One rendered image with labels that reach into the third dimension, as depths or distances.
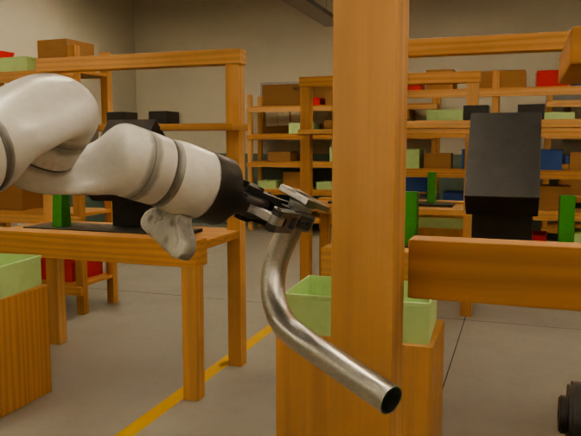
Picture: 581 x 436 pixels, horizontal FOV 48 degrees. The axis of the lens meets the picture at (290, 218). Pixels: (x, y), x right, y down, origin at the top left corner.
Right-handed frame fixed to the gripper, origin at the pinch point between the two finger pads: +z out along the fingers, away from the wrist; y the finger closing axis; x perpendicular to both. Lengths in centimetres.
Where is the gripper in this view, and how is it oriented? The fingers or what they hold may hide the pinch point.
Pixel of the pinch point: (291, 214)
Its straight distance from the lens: 78.8
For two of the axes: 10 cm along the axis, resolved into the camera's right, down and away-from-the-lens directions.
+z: 6.9, 2.2, 6.8
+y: -5.8, -3.8, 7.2
